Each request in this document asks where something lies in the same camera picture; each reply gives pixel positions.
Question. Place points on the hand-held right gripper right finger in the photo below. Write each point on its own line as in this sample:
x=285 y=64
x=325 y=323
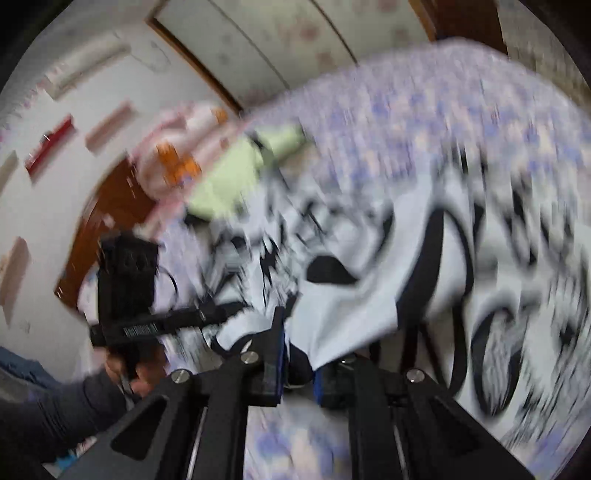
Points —
x=332 y=383

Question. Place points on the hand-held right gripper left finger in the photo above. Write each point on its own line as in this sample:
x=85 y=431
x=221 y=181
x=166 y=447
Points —
x=277 y=364

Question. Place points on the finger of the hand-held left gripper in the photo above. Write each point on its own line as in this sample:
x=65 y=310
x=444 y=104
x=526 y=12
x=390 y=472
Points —
x=226 y=313

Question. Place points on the black and white printed jacket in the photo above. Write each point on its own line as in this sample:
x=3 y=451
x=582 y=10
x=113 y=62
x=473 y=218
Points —
x=369 y=286

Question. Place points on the person's left forearm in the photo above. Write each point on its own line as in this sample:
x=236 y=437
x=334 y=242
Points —
x=55 y=410

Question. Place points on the person's left hand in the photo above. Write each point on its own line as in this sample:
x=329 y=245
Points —
x=150 y=374

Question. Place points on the wooden headboard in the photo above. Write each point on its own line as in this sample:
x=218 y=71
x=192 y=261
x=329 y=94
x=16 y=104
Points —
x=106 y=203

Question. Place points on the green folded garment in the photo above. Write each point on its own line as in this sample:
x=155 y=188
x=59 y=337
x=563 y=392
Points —
x=226 y=184

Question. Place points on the pink bear print quilt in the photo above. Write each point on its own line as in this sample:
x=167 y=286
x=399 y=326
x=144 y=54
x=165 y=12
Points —
x=194 y=120

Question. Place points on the purple cat print blanket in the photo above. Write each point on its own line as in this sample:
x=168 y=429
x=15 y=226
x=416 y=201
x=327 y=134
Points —
x=415 y=115

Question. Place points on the brown wooden door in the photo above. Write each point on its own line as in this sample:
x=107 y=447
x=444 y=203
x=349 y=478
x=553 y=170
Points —
x=466 y=23

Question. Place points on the lace covered furniture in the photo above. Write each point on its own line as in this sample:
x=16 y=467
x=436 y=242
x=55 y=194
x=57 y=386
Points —
x=535 y=50

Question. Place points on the red wall strip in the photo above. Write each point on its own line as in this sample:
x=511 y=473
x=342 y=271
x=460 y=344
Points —
x=51 y=145

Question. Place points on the pink wall strip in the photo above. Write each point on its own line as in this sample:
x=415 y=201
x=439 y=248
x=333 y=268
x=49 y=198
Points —
x=111 y=124
x=87 y=69

